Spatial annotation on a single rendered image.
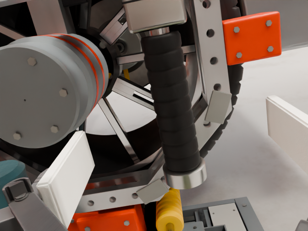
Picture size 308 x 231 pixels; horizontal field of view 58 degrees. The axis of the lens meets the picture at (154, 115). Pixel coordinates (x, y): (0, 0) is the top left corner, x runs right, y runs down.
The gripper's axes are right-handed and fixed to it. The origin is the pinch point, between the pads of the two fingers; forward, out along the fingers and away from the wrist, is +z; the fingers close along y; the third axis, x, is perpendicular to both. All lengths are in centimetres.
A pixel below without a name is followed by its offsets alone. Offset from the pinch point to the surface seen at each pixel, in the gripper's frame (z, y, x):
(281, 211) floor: 88, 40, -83
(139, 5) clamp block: 6.5, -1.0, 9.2
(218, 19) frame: 28.5, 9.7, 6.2
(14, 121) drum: 14.1, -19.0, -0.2
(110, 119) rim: 39.0, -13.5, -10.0
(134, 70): 82, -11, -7
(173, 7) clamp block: 6.5, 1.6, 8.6
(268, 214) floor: 87, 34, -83
